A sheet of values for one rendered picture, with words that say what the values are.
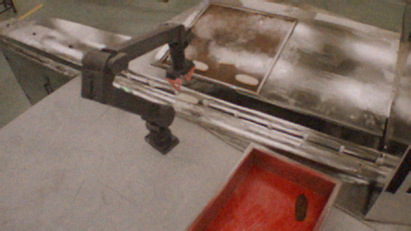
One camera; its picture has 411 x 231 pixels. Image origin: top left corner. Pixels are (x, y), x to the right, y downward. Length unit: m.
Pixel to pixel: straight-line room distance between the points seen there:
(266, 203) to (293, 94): 0.45
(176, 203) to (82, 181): 0.37
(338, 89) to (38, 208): 1.23
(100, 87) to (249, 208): 0.58
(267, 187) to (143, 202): 0.41
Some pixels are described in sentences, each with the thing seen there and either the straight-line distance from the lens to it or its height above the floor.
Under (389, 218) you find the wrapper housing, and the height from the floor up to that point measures 0.88.
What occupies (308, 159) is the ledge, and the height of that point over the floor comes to 0.86.
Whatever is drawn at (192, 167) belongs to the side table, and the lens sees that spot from 1.13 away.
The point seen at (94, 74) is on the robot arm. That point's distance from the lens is 0.81.
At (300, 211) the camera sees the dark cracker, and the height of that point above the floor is 0.83.
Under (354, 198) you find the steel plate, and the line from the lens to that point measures 1.10.
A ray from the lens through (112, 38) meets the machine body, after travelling 1.92.
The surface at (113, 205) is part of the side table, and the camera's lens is 1.12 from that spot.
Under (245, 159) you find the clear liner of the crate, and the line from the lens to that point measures 1.01.
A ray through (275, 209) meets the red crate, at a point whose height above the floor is 0.82.
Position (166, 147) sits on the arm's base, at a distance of 1.18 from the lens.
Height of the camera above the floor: 1.74
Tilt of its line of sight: 42 degrees down
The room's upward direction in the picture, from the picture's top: 5 degrees counter-clockwise
